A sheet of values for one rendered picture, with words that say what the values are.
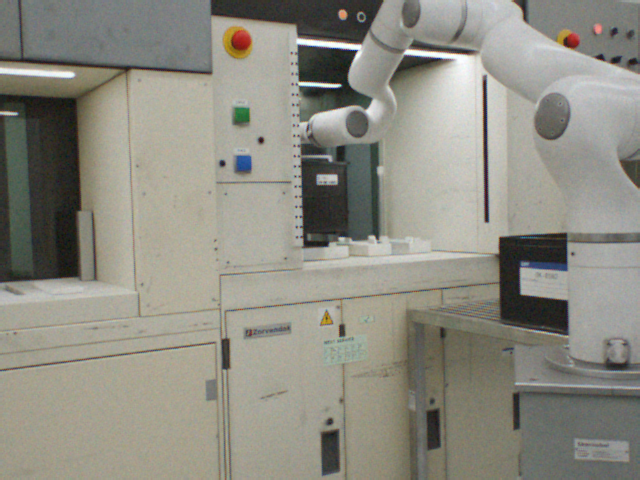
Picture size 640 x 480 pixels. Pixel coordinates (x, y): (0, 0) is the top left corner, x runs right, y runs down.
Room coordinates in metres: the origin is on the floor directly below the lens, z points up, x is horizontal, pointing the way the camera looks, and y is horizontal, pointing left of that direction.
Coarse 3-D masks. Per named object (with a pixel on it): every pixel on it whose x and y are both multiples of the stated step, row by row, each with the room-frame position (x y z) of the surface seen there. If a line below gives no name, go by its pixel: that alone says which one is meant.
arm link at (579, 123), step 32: (544, 96) 1.08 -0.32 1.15; (576, 96) 1.04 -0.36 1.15; (608, 96) 1.04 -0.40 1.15; (544, 128) 1.07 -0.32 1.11; (576, 128) 1.03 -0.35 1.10; (608, 128) 1.03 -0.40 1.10; (544, 160) 1.11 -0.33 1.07; (576, 160) 1.06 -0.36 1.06; (608, 160) 1.04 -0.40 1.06; (576, 192) 1.09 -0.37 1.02; (608, 192) 1.06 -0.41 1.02; (576, 224) 1.10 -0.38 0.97; (608, 224) 1.07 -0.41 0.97
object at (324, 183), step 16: (304, 176) 1.88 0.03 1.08; (320, 176) 1.91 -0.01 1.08; (336, 176) 1.93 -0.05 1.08; (304, 192) 1.88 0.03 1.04; (320, 192) 1.91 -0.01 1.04; (336, 192) 1.93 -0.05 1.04; (304, 208) 1.88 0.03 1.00; (320, 208) 1.91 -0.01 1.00; (336, 208) 1.93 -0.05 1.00; (304, 224) 1.88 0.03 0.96; (320, 224) 1.91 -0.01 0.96; (336, 224) 1.93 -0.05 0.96; (304, 240) 2.03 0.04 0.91
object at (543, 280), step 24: (504, 240) 1.58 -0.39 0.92; (528, 240) 1.52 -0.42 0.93; (552, 240) 1.47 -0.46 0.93; (504, 264) 1.58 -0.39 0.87; (528, 264) 1.52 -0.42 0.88; (552, 264) 1.47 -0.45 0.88; (504, 288) 1.58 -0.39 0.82; (528, 288) 1.52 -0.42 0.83; (552, 288) 1.47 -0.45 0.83; (504, 312) 1.58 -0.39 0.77; (528, 312) 1.52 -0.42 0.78; (552, 312) 1.47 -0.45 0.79
